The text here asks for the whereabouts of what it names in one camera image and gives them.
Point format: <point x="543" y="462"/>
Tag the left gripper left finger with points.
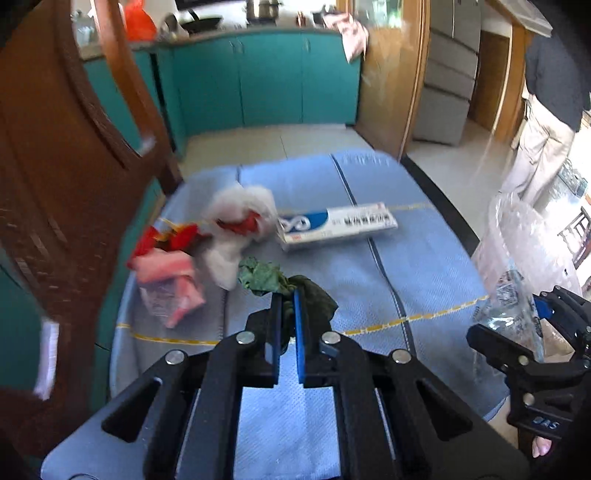
<point x="213" y="385"/>

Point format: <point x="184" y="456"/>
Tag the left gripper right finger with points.
<point x="326" y="358"/>

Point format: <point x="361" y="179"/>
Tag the green vegetable leaf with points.
<point x="262" y="278"/>

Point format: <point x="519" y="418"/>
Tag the pink plastic wrapper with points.
<point x="169" y="285"/>

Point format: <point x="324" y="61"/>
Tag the red snack wrapper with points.
<point x="180" y="237"/>

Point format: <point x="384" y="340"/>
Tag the teal kitchen cabinets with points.
<point x="229" y="81"/>

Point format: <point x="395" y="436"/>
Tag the blue seat cushion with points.
<point x="414" y="288"/>

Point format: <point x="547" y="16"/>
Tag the white blue medicine box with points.
<point x="313" y="228"/>

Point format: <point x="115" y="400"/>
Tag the clear plastic bin liner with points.
<point x="518" y="258"/>

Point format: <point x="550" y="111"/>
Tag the brown wooden chair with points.
<point x="70" y="186"/>

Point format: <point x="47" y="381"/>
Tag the pink hanging towel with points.
<point x="355" y="36"/>

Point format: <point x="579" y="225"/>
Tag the standing person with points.
<point x="558" y="81"/>

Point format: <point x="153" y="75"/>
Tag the black frying pan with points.
<point x="199" y="25"/>

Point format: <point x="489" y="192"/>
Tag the steel cooking pot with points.
<point x="262" y="11"/>

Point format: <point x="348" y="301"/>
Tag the orange plastic bag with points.
<point x="138" y="24"/>

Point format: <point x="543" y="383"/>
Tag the grey refrigerator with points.
<point x="451" y="71"/>

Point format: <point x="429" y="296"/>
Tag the wooden door frame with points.
<point x="392" y="79"/>

